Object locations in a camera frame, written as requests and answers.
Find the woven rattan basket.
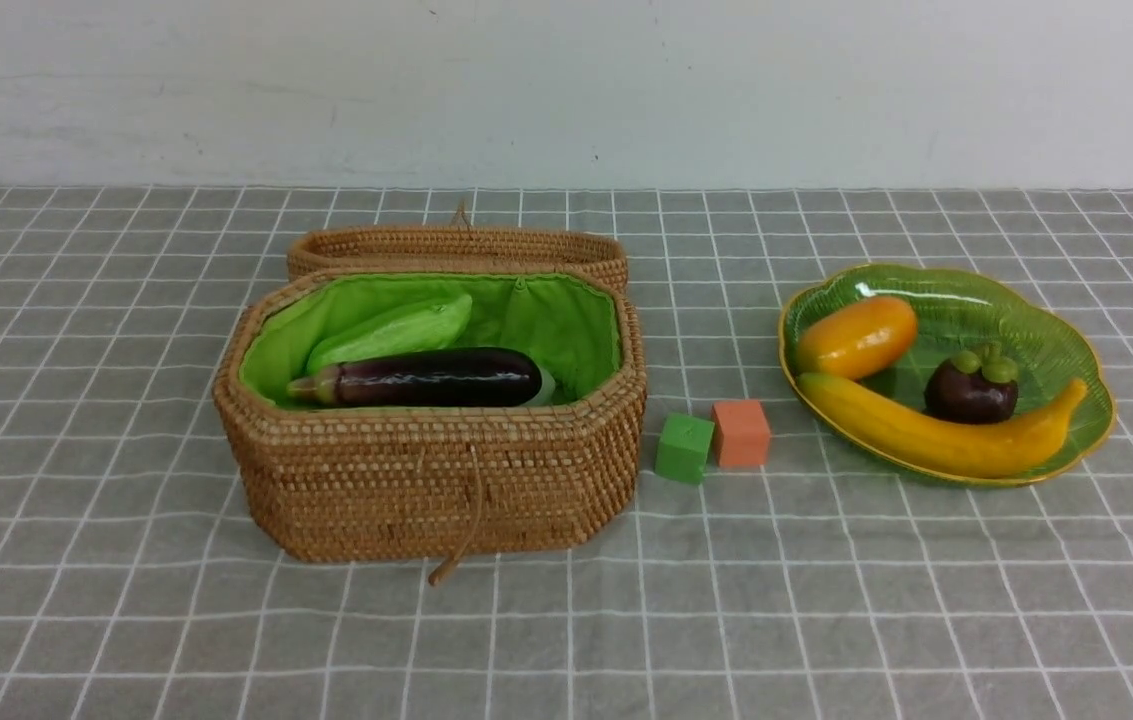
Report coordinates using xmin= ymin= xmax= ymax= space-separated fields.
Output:
xmin=211 ymin=261 xmax=647 ymax=584

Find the green toy gourd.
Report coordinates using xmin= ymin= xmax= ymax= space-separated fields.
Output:
xmin=305 ymin=293 xmax=472 ymax=374

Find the orange toy mango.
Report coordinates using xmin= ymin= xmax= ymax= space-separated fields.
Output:
xmin=794 ymin=296 xmax=919 ymax=381

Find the green glass leaf plate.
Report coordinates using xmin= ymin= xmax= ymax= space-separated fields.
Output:
xmin=777 ymin=263 xmax=1116 ymax=488

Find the grey checkered tablecloth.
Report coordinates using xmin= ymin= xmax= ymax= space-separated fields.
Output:
xmin=0 ymin=187 xmax=1133 ymax=719

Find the purple toy mangosteen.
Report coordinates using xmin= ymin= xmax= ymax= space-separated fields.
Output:
xmin=925 ymin=342 xmax=1019 ymax=425

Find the orange foam cube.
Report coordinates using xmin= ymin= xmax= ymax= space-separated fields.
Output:
xmin=712 ymin=398 xmax=772 ymax=469

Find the green foam cube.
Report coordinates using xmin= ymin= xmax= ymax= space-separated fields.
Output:
xmin=653 ymin=413 xmax=716 ymax=486

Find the yellow toy banana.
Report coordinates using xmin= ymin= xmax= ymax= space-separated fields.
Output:
xmin=795 ymin=373 xmax=1088 ymax=480

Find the woven rattan basket lid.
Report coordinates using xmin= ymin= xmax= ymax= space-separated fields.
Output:
xmin=286 ymin=206 xmax=629 ymax=293

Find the purple toy eggplant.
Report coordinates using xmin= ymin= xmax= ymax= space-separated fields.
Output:
xmin=287 ymin=347 xmax=540 ymax=407

